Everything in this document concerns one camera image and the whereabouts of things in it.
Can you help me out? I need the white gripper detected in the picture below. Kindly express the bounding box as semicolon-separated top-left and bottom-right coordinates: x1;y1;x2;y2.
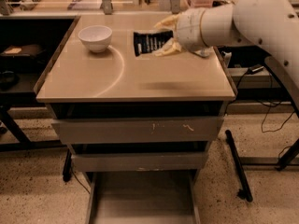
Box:
153;7;206;57

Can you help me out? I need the dark blue rxbar wrapper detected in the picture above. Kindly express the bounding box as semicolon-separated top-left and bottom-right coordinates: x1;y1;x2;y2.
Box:
134;31;173;57

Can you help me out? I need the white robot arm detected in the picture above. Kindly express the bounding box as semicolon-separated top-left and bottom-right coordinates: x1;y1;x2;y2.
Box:
155;0;299;109

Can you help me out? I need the grey drawer cabinet with countertop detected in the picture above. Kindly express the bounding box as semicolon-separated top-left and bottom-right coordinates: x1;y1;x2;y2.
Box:
33;13;238;185

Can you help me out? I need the grey top drawer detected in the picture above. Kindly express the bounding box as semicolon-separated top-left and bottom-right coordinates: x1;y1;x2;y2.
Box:
52;117;223;145

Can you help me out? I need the grey middle drawer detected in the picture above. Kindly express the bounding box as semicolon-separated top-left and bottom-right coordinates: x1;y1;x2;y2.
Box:
72;152;208;172

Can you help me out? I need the open grey bottom drawer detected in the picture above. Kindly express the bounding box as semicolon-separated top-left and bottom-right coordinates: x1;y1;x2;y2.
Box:
85;171;201;224

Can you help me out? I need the clear plastic water bottle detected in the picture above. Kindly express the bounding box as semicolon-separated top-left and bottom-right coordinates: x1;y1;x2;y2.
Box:
195;48;211;58

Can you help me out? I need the white ceramic bowl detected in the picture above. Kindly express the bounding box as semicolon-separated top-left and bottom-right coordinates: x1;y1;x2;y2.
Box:
78;25;112;53

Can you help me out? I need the black power adapter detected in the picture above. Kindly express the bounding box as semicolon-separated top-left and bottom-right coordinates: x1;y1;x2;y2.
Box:
247;64;263;75

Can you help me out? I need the black table leg base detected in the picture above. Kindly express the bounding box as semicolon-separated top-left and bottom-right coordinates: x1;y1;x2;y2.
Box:
225;130;253;202

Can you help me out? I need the black left table leg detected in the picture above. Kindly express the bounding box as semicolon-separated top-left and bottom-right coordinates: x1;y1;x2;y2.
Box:
0;106;64;152

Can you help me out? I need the black cable on floor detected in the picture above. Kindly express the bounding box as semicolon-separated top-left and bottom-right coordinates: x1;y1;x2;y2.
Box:
255;100;295;134

